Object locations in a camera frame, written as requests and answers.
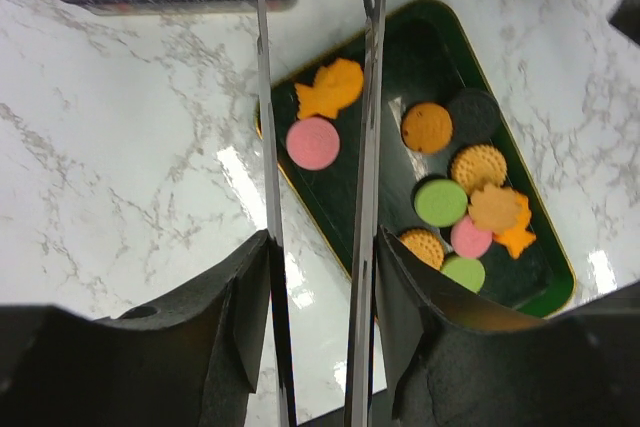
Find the pink round cookie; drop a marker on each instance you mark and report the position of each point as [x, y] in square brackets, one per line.
[313, 143]
[468, 241]

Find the green round cookie upper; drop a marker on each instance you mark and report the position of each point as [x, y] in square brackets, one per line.
[440, 202]

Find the orange fish cookie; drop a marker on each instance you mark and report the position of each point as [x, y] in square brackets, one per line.
[518, 238]
[335, 87]

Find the pink round cookie upper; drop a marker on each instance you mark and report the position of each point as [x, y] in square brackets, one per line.
[313, 143]

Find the tan leaf cookie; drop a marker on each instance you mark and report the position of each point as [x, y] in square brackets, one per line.
[494, 209]

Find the green round cookie lower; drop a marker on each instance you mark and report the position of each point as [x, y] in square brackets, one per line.
[467, 272]

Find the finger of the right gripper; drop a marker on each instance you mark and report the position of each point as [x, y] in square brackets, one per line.
[625, 18]

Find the black rectangular tray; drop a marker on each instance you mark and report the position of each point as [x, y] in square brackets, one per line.
[427, 58]

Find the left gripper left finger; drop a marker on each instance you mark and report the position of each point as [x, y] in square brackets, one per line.
[190, 357]

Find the pink round cookie lower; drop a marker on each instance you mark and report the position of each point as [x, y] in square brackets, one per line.
[468, 241]

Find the black sandwich cookie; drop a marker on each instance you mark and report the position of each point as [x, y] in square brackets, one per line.
[475, 116]

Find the dotted tan cookie middle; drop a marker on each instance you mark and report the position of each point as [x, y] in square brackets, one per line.
[425, 245]

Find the dotted tan cookie upper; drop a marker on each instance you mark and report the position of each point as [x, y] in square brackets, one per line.
[477, 165]

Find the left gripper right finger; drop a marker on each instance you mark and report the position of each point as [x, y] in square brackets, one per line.
[453, 358]

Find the green round cookie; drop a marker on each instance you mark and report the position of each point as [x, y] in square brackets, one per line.
[440, 202]
[467, 272]

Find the orange fish cookie lower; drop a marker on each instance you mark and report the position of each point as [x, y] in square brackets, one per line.
[518, 238]

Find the dotted tan cookie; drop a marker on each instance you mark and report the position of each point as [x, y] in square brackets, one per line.
[477, 165]
[425, 245]

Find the orange fish cookie upper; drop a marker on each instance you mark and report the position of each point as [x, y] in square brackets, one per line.
[335, 87]

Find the orange round cookie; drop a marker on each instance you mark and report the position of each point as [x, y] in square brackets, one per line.
[426, 128]

